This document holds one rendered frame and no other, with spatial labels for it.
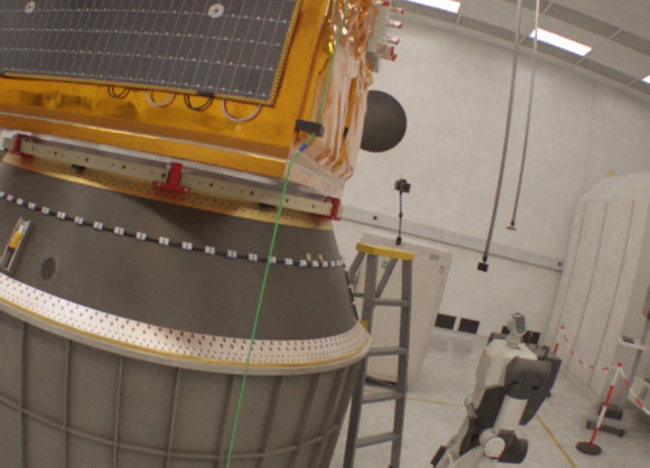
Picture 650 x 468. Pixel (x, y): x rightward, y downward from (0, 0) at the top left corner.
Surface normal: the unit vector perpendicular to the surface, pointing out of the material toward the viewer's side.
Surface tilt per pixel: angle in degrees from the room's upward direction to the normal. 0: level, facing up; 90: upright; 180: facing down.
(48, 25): 90
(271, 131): 99
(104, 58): 90
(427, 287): 90
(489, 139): 90
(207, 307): 62
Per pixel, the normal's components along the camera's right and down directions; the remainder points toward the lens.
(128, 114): -0.18, 0.18
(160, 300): 0.39, -0.34
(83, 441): 0.11, 0.08
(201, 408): 0.47, 0.15
